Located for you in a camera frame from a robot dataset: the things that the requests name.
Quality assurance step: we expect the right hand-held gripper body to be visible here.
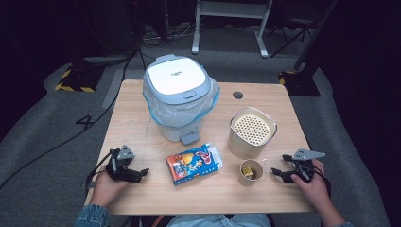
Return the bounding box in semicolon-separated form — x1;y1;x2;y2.
290;148;326;184

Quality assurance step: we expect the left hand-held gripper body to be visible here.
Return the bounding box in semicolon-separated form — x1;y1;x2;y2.
105;144;143;184

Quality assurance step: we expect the person's right hand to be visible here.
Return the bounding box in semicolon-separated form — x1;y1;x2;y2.
289;158;331;213

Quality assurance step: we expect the person's left hand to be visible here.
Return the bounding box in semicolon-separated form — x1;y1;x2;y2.
89;171;131;208

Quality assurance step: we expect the brown paper cup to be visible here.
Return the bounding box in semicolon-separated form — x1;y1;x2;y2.
237;158;265;187

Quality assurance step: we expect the beige canister with perforated lid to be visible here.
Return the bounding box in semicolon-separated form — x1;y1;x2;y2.
227;106;279;161

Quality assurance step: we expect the colourful snack carton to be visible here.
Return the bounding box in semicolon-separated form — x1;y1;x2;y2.
166;143;224;186

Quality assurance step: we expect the clear blue-edged bin bag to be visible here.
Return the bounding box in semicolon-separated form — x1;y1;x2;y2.
142;77;221;129

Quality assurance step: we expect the black yellow striped stand base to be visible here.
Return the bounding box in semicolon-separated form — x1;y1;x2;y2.
54;63;106;94
278;70;322;97

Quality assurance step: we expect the person's lap in jeans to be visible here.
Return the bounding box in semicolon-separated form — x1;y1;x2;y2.
166;214;272;227

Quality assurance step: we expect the white and blue pedal bin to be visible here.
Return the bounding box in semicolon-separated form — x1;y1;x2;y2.
142;53;221;147

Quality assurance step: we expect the black slanted stand pole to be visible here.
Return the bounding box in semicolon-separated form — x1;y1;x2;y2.
292;0;340;72

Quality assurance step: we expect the black tripod stand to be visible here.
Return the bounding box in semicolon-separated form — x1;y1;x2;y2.
269;13;321;59

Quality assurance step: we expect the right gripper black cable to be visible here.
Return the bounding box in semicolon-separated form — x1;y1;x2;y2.
310;164;333;199

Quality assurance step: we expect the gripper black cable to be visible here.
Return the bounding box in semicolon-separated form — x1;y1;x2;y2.
310;164;333;199
84;148;115;194

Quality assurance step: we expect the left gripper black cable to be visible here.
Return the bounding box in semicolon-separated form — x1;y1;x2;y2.
84;148;115;194

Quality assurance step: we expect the long black floor cable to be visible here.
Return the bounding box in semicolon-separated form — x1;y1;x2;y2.
0;46;149;191

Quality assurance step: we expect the bundle of floor cables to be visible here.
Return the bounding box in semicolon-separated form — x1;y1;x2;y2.
141;17;206;45

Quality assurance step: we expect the white desk frame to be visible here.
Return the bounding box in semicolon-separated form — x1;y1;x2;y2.
191;0;274;59

